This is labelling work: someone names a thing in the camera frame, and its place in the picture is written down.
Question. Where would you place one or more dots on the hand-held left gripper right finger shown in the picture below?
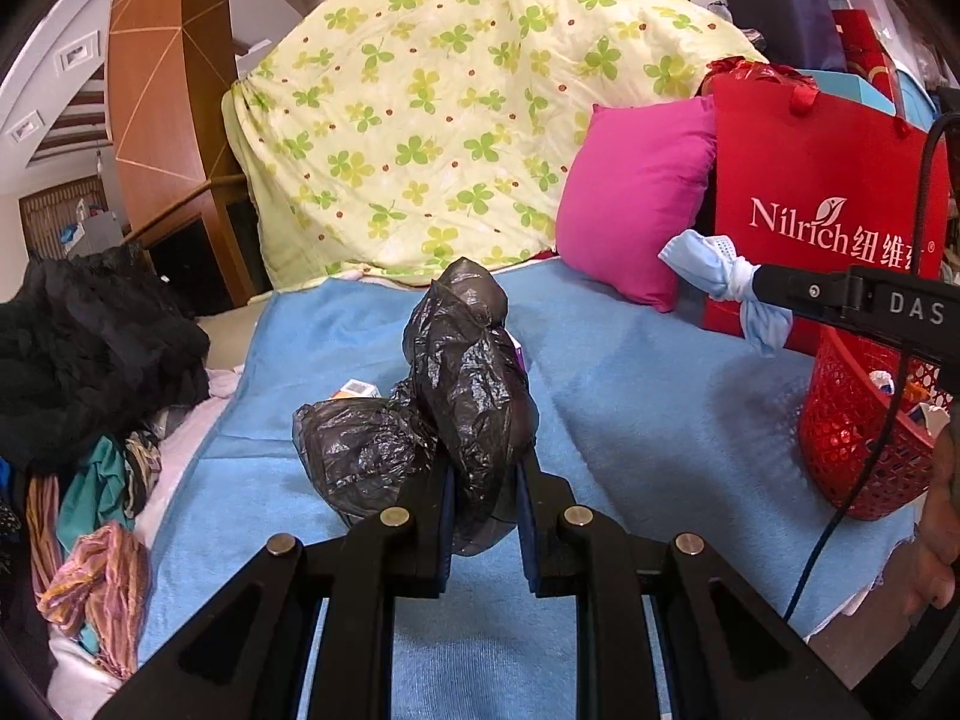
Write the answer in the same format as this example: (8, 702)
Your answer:
(529, 547)

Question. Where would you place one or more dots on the wooden cabinet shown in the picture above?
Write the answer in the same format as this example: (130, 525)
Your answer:
(157, 90)

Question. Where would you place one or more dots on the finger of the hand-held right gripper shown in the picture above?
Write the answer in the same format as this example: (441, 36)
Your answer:
(802, 289)

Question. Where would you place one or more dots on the small purple packet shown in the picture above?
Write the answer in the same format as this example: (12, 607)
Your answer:
(520, 360)

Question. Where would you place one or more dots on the red plastic basket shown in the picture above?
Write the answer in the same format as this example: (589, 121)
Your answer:
(847, 420)

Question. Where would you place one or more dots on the teal cloth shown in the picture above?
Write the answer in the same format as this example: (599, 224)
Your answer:
(90, 495)

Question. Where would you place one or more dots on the person's right hand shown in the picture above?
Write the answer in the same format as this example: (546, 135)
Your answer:
(941, 540)

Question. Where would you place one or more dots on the orange and white carton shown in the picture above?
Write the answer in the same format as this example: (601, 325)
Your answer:
(354, 390)

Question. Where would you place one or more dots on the dark patterned cloth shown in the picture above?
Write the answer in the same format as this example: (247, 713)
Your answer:
(9, 517)

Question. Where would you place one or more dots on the red shopping bag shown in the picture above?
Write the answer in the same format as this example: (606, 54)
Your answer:
(810, 157)

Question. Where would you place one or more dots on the red box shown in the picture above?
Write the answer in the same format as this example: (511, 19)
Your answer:
(862, 45)

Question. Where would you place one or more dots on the black plastic bag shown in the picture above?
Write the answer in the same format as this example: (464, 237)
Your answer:
(465, 390)

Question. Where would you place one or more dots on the pink and orange striped cloth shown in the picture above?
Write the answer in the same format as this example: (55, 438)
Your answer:
(97, 585)

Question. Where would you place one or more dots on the crumpled white paper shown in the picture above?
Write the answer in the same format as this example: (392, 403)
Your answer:
(931, 418)

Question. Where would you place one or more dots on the red shiny plastic wrap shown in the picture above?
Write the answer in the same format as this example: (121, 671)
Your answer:
(750, 73)

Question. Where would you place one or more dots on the white bed sheet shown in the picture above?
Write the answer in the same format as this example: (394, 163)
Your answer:
(180, 442)

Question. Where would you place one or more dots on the light blue box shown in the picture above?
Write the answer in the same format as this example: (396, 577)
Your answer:
(840, 82)

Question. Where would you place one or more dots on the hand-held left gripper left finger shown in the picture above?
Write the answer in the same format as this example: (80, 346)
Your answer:
(436, 547)

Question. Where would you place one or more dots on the olive striped cloth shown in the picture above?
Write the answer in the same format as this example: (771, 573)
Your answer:
(142, 465)

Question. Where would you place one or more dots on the black fuzzy cloth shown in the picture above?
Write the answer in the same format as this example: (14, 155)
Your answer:
(90, 345)

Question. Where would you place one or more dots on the yellow clover print quilt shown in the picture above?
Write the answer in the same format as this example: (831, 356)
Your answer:
(450, 90)

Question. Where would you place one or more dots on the blue blanket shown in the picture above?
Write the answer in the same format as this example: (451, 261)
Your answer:
(637, 427)

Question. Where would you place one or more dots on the square ceiling light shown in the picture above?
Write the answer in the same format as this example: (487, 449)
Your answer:
(79, 52)
(28, 126)

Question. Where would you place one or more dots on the pink pillow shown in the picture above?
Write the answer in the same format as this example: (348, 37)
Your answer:
(637, 195)

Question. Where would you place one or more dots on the beige cushion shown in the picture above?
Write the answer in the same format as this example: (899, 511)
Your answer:
(229, 337)

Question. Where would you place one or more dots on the brown lattice screen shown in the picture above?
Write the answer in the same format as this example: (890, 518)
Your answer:
(45, 217)

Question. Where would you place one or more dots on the navy blue bag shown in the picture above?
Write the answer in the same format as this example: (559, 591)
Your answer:
(780, 0)

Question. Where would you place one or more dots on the light blue face mask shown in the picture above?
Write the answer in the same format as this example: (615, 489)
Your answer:
(709, 259)

